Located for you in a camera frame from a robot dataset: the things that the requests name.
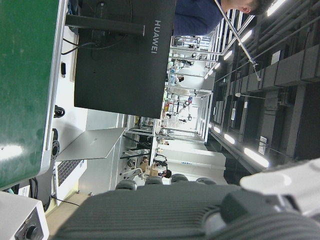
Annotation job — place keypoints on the grey right robot hand, white thumb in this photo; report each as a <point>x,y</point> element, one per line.
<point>162,212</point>

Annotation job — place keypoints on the silver laptop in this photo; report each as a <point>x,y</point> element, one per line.
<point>95,145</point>

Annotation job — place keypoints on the black round flange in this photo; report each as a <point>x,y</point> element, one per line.
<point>55,150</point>

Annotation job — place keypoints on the black Huawei monitor with stand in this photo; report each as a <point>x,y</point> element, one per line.
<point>120,75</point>

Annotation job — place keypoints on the white conveyor control box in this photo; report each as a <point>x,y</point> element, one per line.
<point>15,215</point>

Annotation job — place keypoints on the green belt conveyor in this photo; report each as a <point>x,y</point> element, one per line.
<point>22,75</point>

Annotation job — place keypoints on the person in dark t-shirt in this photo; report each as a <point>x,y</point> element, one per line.
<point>195,17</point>

